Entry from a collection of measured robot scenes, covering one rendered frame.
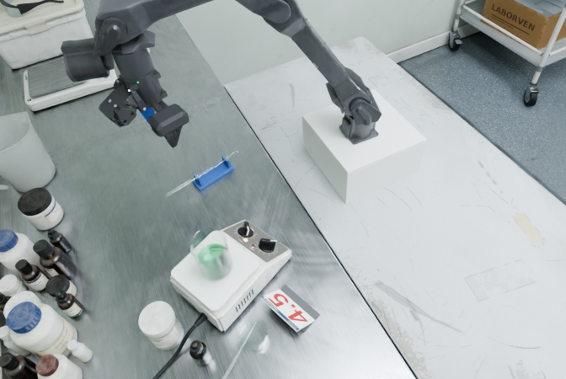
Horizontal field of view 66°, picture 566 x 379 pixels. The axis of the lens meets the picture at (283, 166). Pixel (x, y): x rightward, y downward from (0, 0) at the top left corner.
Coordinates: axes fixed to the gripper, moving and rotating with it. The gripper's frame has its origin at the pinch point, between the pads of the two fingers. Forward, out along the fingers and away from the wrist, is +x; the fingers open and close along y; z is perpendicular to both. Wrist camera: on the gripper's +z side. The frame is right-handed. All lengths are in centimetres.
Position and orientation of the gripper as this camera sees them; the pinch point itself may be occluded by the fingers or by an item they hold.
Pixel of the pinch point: (157, 121)
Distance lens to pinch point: 88.0
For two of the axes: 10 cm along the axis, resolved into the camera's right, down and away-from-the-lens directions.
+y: 6.4, 5.3, -5.6
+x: 0.8, 6.7, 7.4
